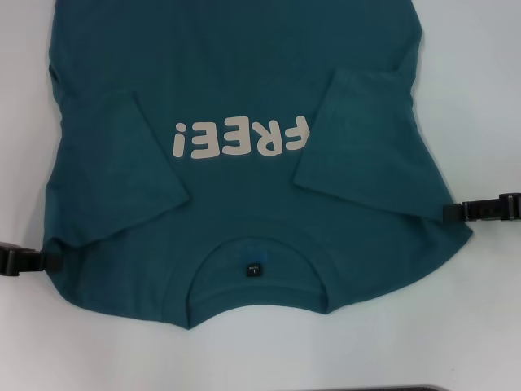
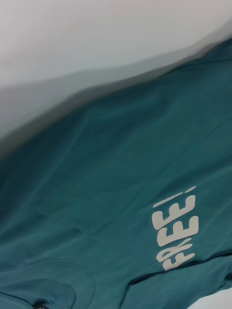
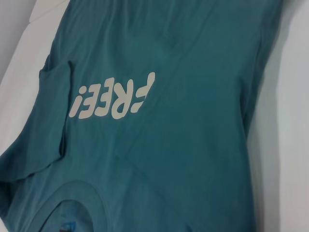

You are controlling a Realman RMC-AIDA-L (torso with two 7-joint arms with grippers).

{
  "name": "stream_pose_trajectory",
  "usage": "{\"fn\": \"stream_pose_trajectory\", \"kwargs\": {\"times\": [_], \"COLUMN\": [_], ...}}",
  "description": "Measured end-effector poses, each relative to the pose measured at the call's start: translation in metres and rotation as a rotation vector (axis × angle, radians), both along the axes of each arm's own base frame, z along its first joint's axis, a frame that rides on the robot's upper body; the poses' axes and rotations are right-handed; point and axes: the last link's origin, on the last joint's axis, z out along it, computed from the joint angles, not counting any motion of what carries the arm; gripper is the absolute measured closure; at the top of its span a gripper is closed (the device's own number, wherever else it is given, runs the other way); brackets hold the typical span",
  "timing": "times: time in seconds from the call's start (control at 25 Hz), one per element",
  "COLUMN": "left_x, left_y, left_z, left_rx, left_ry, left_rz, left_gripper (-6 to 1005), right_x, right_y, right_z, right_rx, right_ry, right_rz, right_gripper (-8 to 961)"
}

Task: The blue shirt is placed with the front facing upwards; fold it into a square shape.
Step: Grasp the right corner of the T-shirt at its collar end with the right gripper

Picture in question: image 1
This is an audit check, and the blue FREE print t-shirt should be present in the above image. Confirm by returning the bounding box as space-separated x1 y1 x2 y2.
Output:
42 0 475 330

